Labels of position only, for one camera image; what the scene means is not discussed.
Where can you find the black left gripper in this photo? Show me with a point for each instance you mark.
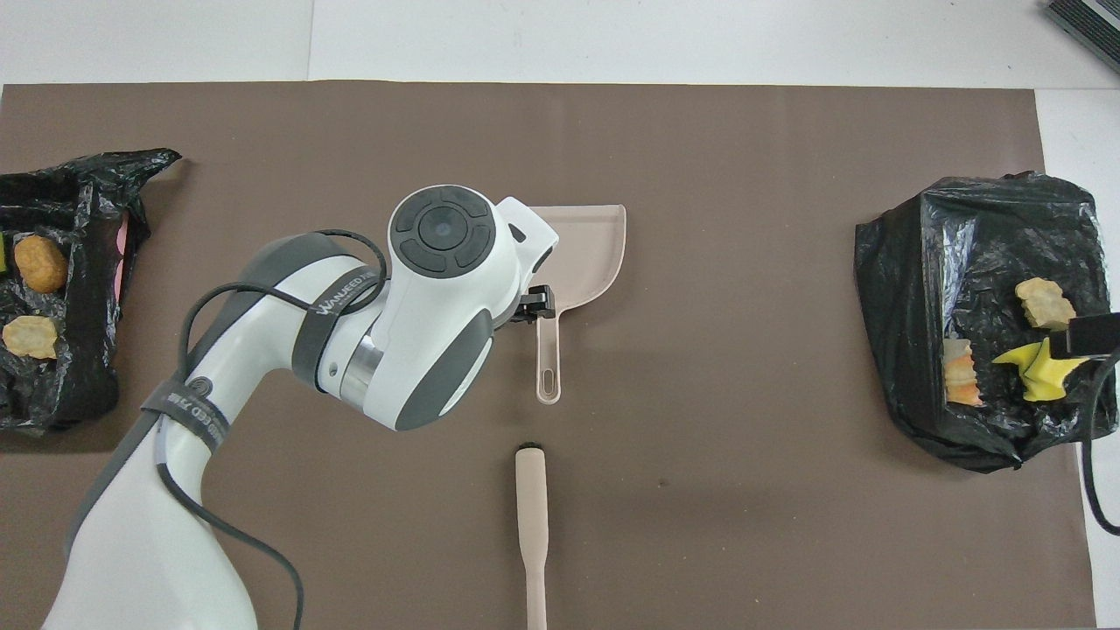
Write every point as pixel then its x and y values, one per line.
pixel 535 304

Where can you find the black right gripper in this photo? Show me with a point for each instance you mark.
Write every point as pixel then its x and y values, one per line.
pixel 1092 334

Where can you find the pale trash piece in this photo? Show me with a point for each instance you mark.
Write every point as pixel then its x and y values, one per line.
pixel 1046 304

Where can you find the notched yellow sponge piece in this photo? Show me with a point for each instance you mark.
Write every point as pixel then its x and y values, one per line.
pixel 1046 376

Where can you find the beige plastic dustpan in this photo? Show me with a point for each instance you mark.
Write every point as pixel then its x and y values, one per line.
pixel 586 254

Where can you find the small yellow sponge piece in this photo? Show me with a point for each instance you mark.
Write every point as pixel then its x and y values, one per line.
pixel 1019 357

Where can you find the orange striped foam piece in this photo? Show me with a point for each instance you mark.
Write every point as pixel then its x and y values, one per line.
pixel 31 337
pixel 961 372

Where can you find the beige hand brush black bristles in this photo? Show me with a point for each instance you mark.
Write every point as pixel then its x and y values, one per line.
pixel 531 507

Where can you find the brown cork-like trash piece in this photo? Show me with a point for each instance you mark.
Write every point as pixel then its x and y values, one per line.
pixel 40 262

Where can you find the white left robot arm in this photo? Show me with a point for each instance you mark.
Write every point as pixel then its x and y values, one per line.
pixel 350 350

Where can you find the black plastic trash bag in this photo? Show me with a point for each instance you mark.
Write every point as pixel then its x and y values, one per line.
pixel 79 350
pixel 971 262

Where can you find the pink plastic bin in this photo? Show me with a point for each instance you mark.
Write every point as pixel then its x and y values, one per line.
pixel 123 258

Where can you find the brown paper table mat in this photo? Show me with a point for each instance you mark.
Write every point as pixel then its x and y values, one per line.
pixel 700 131

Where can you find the dark grey ribbed device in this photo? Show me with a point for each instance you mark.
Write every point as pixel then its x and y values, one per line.
pixel 1089 22

